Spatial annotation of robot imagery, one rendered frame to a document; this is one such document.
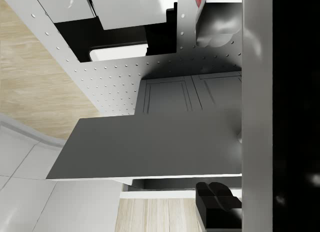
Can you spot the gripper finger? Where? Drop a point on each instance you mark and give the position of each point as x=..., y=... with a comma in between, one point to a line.
x=217, y=22
x=215, y=207

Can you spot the white cabinet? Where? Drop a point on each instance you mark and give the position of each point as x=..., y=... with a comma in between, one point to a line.
x=155, y=144

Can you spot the flat black stove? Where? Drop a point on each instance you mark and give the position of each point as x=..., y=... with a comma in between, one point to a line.
x=117, y=41

